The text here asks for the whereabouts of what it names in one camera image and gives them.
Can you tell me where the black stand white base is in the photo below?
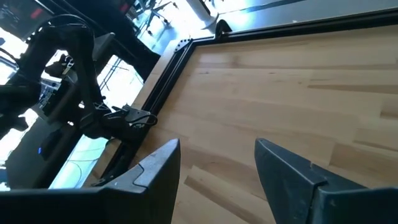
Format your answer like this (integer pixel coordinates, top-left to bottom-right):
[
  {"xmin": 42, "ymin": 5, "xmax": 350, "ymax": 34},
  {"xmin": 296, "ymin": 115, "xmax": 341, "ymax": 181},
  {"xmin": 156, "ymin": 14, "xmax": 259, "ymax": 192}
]
[{"xmin": 186, "ymin": 0, "xmax": 220, "ymax": 30}]

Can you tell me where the black device red display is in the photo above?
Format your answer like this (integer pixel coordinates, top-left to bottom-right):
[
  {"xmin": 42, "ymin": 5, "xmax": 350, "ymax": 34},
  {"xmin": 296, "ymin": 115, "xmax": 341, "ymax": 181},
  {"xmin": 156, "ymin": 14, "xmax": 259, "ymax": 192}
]
[{"xmin": 0, "ymin": 0, "xmax": 53, "ymax": 40}]

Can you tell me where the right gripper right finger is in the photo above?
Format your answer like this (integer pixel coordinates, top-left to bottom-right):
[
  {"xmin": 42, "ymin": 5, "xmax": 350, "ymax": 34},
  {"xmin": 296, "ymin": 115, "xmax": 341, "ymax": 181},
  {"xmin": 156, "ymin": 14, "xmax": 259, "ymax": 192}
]
[{"xmin": 254, "ymin": 138, "xmax": 371, "ymax": 224}]

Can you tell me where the black cable hook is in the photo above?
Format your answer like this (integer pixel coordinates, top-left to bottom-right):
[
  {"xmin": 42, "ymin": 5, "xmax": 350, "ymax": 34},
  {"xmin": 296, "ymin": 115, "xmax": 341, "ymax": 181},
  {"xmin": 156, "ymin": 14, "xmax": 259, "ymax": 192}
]
[{"xmin": 214, "ymin": 19, "xmax": 233, "ymax": 37}]

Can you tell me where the black aluminium table frame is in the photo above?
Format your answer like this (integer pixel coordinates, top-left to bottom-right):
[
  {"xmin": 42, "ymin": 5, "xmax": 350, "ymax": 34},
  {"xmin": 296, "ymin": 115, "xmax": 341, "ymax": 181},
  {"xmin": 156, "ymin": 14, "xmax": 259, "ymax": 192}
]
[{"xmin": 91, "ymin": 7, "xmax": 398, "ymax": 187}]

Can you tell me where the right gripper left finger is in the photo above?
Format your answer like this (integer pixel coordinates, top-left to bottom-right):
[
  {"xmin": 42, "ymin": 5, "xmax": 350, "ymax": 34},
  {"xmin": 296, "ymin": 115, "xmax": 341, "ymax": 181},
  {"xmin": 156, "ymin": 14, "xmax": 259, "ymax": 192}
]
[{"xmin": 99, "ymin": 138, "xmax": 182, "ymax": 224}]

